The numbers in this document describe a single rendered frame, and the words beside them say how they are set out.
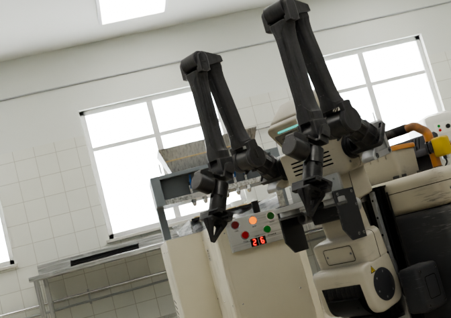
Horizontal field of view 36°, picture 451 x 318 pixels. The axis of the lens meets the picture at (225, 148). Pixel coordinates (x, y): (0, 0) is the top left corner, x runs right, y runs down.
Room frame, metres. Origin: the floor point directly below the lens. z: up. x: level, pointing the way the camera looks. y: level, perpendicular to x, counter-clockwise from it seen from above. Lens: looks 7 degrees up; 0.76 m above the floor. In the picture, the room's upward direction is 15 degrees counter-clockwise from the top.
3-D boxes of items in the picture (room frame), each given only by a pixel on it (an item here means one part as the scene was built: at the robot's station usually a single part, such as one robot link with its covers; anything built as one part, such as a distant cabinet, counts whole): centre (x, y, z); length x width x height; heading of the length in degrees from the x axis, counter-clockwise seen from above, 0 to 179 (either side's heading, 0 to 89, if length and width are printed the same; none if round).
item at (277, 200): (4.00, -0.03, 0.87); 2.01 x 0.03 x 0.07; 9
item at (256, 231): (3.01, -0.03, 0.77); 0.24 x 0.04 x 0.14; 99
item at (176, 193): (3.86, 0.10, 1.01); 0.72 x 0.33 x 0.34; 99
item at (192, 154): (3.86, 0.10, 1.25); 0.56 x 0.29 x 0.14; 99
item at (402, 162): (2.53, -0.54, 0.87); 0.23 x 0.15 x 0.11; 42
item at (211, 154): (2.30, 0.03, 1.18); 0.11 x 0.06 x 0.43; 42
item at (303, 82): (1.98, -0.26, 1.18); 0.11 x 0.06 x 0.43; 42
